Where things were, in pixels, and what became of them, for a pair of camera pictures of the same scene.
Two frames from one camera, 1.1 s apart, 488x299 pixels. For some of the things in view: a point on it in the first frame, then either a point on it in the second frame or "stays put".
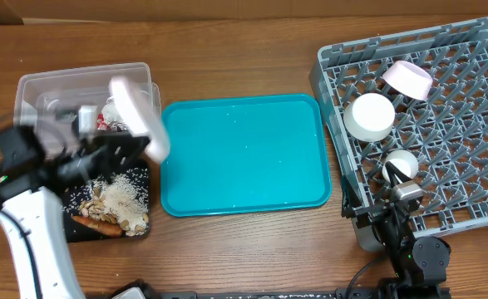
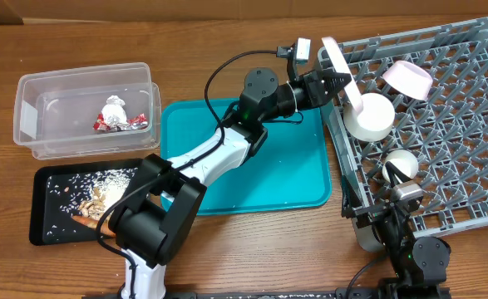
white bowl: x=369 y=117 stays put
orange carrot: x=99 y=226 stays put
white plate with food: x=140 y=119 to x=351 y=89
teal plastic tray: x=246 y=154 stays put
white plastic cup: x=404 y=160 stays put
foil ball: x=115 y=125 to x=115 y=113
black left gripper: x=101 y=158 to x=312 y=85
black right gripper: x=368 y=213 stays put
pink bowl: x=410 y=79 stays put
